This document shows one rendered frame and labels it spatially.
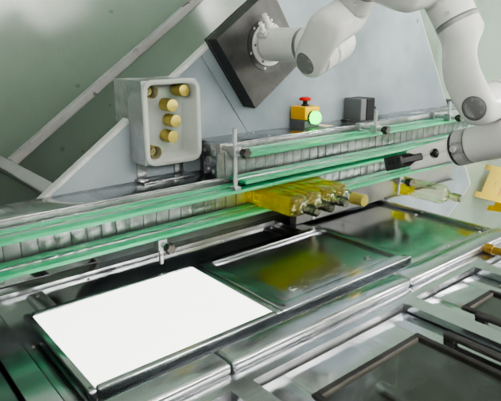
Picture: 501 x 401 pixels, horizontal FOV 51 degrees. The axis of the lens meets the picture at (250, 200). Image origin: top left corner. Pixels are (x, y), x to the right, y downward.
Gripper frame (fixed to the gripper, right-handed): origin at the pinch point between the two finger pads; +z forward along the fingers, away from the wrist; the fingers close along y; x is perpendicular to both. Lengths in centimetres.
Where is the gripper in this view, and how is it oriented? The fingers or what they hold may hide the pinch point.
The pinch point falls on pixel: (398, 161)
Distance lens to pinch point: 128.1
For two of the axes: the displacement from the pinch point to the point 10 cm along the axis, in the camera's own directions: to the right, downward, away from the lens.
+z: -6.0, 1.3, 7.9
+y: 7.7, -1.8, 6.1
